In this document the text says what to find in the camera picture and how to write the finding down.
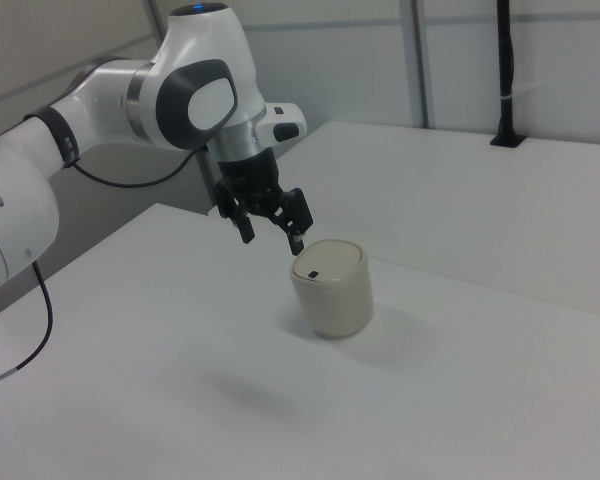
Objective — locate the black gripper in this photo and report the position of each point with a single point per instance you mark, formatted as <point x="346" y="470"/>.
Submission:
<point x="250" y="175"/>

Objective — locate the small beige lidded trash can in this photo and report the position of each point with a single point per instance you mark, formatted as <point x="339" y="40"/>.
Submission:
<point x="335" y="300"/>

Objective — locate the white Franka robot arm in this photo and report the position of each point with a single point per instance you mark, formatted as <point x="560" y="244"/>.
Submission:
<point x="190" y="45"/>

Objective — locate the black pole with base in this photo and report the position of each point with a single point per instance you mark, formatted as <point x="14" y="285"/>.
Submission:
<point x="506" y="60"/>

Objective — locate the grey partition post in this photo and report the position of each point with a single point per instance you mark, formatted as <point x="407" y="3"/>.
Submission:
<point x="418" y="60"/>

